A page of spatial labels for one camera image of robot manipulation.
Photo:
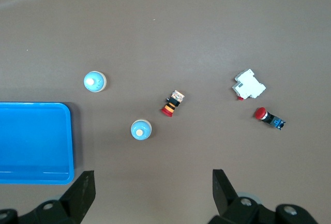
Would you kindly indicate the white circuit breaker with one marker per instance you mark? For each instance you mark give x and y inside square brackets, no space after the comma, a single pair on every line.
[249,84]

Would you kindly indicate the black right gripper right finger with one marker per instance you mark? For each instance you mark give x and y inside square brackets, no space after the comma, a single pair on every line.
[227,198]

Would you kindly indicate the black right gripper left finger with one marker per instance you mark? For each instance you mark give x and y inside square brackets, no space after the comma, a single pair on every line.
[75,198]

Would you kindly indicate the blue bell with plain top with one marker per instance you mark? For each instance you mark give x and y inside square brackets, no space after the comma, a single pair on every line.
[135,131]

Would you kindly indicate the blue bell with dotted top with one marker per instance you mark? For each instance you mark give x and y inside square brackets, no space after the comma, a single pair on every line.
[89,85]

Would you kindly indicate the blue plastic tray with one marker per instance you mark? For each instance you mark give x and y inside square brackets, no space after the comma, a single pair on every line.
[33,141]

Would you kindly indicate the red orange emergency stop switch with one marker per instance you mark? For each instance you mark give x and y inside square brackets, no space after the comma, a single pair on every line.
[170,106]

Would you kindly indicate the red mushroom push button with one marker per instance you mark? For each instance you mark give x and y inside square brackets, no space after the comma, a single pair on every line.
[269,118]

